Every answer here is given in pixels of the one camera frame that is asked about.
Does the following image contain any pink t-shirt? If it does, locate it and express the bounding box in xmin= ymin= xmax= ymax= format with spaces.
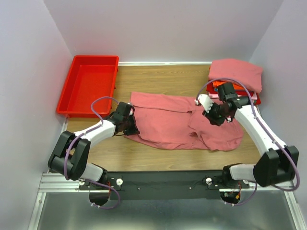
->
xmin=128 ymin=92 xmax=243 ymax=151

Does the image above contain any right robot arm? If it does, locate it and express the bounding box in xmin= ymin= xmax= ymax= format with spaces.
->
xmin=195 ymin=82 xmax=300 ymax=190

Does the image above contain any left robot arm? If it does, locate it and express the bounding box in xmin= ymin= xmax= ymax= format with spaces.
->
xmin=47 ymin=102 xmax=140 ymax=189

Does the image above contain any folded pink shirt on stack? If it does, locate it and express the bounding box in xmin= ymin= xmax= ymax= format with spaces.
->
xmin=208 ymin=58 xmax=263 ymax=93

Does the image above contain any folded light pink shirt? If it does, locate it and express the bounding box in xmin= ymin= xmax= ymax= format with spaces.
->
xmin=208 ymin=92 xmax=219 ymax=99

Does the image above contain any folded red shirt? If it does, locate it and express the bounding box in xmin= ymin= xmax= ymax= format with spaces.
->
xmin=251 ymin=92 xmax=261 ymax=105
xmin=206 ymin=82 xmax=218 ymax=94

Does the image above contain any folded orange shirt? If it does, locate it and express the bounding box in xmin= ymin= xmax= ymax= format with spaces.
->
xmin=213 ymin=80 xmax=244 ymax=91

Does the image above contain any folded bottom red shirt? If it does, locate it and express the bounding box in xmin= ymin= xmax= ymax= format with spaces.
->
xmin=251 ymin=92 xmax=261 ymax=105

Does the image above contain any red plastic bin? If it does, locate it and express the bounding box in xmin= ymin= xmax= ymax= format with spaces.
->
xmin=56 ymin=55 xmax=119 ymax=118

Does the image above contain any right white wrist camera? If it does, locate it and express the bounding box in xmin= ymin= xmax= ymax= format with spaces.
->
xmin=194 ymin=94 xmax=213 ymax=113

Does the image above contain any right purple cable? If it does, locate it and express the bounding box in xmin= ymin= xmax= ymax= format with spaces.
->
xmin=195 ymin=78 xmax=301 ymax=207

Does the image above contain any purple cable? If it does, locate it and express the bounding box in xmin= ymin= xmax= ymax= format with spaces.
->
xmin=195 ymin=78 xmax=301 ymax=207
xmin=63 ymin=96 xmax=120 ymax=209

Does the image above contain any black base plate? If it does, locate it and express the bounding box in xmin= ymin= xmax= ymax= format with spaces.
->
xmin=79 ymin=170 xmax=249 ymax=203

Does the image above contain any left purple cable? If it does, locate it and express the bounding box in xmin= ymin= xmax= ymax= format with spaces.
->
xmin=63 ymin=96 xmax=120 ymax=209

